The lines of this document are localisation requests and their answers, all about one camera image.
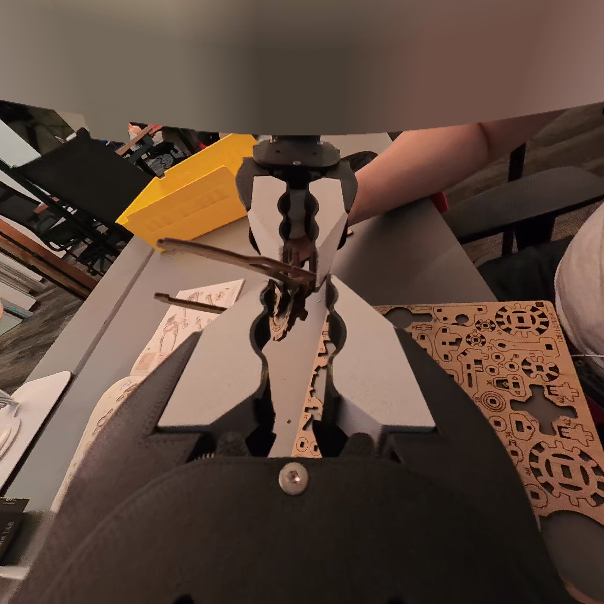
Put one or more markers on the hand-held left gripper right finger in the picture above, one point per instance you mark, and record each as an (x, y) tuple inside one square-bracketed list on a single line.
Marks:
[(382, 387)]

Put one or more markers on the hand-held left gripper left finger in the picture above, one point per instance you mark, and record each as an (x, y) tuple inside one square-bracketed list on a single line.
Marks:
[(212, 387)]

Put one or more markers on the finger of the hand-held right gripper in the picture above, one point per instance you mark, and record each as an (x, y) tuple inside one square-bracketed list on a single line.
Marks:
[(330, 212), (264, 212)]

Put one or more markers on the long wooden arm part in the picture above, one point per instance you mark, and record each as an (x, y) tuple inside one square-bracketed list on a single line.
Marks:
[(188, 303), (212, 253)]

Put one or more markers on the round wooden dial piece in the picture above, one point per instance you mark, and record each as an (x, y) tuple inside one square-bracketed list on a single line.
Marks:
[(283, 321)]

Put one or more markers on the person's right forearm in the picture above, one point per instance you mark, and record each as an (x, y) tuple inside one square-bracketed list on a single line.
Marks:
[(424, 160)]

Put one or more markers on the punched wooden parts sheet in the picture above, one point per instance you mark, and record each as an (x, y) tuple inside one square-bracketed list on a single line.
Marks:
[(467, 377)]

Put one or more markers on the black model kit box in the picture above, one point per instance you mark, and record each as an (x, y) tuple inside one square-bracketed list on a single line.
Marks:
[(14, 528)]

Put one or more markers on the illustrated instruction booklet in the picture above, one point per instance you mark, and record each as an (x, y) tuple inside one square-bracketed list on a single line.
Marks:
[(174, 335)]

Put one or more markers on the yellow plastic bin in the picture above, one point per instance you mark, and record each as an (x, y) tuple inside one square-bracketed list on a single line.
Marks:
[(188, 203)]

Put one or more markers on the red object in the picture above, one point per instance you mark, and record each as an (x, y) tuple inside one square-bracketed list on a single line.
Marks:
[(438, 203)]

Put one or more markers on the white tablet corner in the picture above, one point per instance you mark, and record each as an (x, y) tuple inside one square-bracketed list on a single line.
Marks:
[(42, 406)]

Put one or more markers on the person's dark trousers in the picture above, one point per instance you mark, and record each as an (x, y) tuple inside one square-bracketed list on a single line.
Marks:
[(519, 273)]

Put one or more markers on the black chair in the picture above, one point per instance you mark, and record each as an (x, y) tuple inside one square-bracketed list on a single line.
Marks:
[(85, 165)]

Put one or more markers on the dark grey office chair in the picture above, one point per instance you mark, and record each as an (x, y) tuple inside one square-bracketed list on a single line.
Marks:
[(519, 198)]

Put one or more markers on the brown wooden beam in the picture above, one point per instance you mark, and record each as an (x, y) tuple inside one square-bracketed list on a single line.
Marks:
[(47, 257)]

